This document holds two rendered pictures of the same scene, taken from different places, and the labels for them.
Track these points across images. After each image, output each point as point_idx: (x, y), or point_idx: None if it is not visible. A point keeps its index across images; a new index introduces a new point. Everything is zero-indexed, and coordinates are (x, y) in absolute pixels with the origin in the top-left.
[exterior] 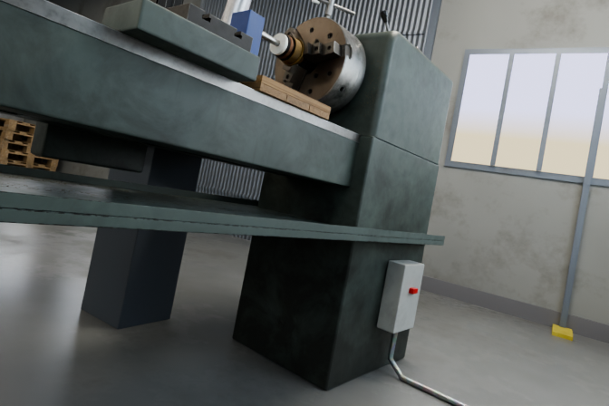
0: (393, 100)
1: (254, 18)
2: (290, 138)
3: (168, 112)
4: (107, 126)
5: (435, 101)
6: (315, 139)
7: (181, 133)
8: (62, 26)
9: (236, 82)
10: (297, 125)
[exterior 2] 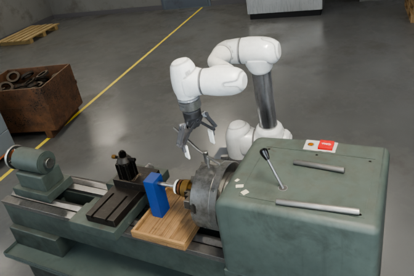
0: (238, 249)
1: (146, 185)
2: (165, 255)
3: (105, 242)
4: (90, 244)
5: (326, 252)
6: (184, 257)
7: (112, 248)
8: (68, 221)
9: (123, 233)
10: (166, 250)
